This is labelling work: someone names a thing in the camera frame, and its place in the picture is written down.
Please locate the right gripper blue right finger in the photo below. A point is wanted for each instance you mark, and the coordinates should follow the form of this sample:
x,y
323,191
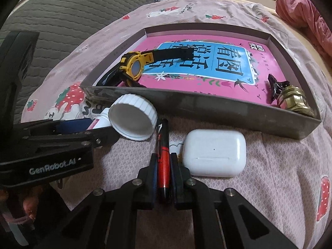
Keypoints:
x,y
180,189

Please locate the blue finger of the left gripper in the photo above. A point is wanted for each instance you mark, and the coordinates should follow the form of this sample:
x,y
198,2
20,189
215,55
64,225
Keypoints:
x,y
98,138
53,127

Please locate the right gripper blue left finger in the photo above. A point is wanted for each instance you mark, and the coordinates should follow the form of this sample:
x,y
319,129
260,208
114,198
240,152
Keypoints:
x,y
147,190

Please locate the red black lighter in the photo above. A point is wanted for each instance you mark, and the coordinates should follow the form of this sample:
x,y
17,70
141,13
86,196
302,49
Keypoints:
x,y
163,160

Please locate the small white pill bottle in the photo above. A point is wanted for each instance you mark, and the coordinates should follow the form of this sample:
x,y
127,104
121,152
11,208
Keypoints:
x,y
101,121

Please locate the yellow black wrist watch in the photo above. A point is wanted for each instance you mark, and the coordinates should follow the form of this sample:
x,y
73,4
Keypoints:
x,y
131,65

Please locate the brass metal ornament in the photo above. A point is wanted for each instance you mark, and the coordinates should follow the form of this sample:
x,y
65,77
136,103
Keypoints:
x,y
293,99

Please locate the white earbuds case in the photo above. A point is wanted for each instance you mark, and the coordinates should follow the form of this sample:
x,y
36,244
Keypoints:
x,y
214,153

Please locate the white ribbed jar lid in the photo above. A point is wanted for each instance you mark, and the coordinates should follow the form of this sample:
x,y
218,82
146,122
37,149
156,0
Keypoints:
x,y
133,117

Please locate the pink strawberry bear bedsheet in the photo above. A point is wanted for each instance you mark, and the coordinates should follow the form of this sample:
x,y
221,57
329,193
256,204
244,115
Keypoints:
x,y
283,178

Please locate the grey quilted headboard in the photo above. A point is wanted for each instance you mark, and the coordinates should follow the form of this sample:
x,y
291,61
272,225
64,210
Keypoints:
x,y
62,25

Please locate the shallow grey cardboard tray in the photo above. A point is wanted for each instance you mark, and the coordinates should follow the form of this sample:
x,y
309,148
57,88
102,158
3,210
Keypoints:
x,y
206,107

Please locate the pink Chinese workbook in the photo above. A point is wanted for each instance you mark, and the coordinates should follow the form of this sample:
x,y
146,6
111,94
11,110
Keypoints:
x,y
222,66

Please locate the black hair claw clip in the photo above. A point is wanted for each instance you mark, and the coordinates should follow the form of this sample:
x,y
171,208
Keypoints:
x,y
276,86

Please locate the pink crumpled quilt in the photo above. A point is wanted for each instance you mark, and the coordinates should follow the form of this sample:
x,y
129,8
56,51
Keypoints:
x,y
303,15

